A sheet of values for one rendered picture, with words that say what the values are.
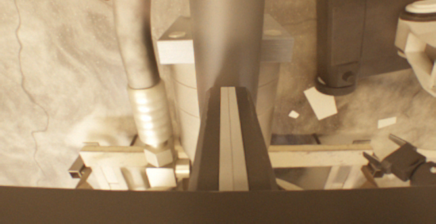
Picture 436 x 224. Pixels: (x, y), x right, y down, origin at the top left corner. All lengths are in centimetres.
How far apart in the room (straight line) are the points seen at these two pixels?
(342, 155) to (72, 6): 164
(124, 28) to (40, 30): 122
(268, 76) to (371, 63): 98
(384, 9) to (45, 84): 175
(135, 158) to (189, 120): 116
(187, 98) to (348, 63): 92
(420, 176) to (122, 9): 74
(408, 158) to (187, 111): 67
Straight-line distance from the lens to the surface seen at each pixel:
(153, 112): 27
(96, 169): 159
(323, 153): 139
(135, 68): 25
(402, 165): 78
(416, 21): 101
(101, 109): 149
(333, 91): 114
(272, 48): 20
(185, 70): 21
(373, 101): 155
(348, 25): 103
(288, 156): 133
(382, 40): 116
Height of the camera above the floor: 107
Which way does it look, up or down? 58 degrees down
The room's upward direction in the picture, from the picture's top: 178 degrees counter-clockwise
